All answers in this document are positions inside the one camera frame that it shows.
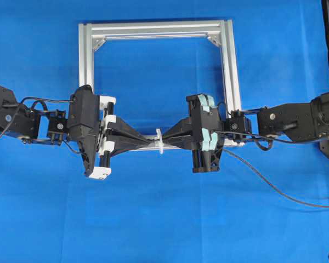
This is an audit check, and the blue table cloth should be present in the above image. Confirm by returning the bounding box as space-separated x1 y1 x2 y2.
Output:
0 1 329 262

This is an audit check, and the black wire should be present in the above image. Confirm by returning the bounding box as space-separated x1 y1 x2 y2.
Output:
224 149 329 208

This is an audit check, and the white string loop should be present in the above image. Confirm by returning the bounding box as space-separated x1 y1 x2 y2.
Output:
155 128 166 154

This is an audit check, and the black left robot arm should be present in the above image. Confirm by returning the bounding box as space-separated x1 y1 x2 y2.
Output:
0 85 151 180

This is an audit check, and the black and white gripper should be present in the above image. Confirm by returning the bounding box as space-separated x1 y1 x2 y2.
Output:
67 84 152 180

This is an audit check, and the black gripper teal tape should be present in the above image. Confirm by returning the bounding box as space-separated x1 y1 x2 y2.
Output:
162 94 224 173

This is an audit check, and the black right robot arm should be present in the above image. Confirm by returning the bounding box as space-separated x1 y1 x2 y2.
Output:
162 93 329 173

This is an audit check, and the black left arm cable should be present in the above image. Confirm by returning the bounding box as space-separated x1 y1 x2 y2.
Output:
0 96 82 154

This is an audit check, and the silver aluminium extrusion frame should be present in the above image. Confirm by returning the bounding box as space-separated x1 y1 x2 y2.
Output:
78 19 242 152

